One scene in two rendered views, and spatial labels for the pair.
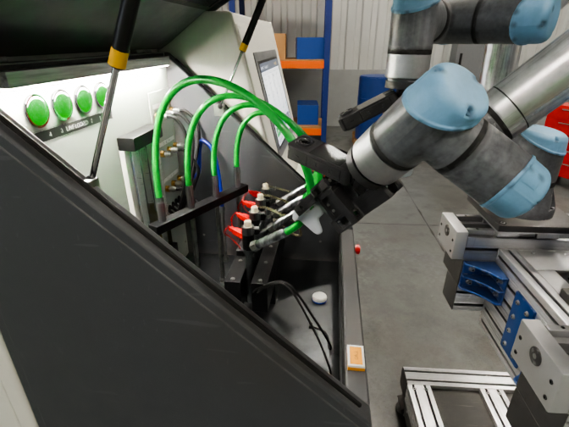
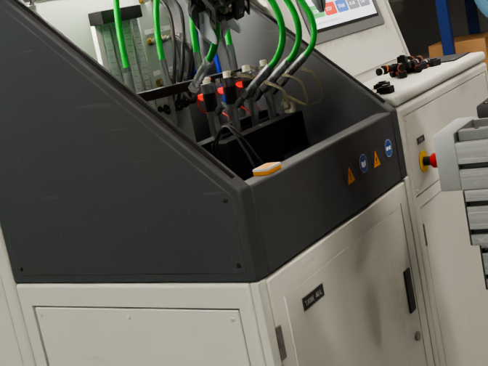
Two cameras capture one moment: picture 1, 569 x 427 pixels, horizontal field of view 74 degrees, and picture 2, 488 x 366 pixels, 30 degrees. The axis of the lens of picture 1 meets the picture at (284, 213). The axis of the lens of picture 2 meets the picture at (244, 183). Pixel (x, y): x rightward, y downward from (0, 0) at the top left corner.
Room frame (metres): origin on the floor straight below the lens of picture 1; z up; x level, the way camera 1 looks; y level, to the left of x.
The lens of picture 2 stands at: (-0.92, -0.79, 1.24)
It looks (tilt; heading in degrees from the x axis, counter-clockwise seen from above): 11 degrees down; 26
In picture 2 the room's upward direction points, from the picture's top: 11 degrees counter-clockwise
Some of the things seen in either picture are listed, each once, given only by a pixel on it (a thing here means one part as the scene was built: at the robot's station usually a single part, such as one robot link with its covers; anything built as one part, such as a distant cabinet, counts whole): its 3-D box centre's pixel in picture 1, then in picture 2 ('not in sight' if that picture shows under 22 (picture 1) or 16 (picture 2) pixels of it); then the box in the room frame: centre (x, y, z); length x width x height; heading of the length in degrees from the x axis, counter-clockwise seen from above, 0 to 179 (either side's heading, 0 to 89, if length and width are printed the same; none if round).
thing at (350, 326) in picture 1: (347, 315); (328, 183); (0.73, -0.15, 0.87); 0.62 x 0.04 x 0.16; 173
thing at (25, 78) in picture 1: (108, 67); not in sight; (0.79, 0.34, 1.43); 0.54 x 0.03 x 0.02; 173
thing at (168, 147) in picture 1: (171, 148); (163, 36); (1.03, 0.31, 1.20); 0.13 x 0.03 x 0.31; 173
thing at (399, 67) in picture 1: (406, 68); not in sight; (0.72, -0.22, 1.43); 0.08 x 0.08 x 0.05
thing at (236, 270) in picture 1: (259, 268); (253, 160); (0.88, 0.07, 0.91); 0.34 x 0.10 x 0.15; 173
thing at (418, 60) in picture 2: not in sight; (407, 63); (1.47, -0.15, 1.01); 0.23 x 0.11 x 0.06; 173
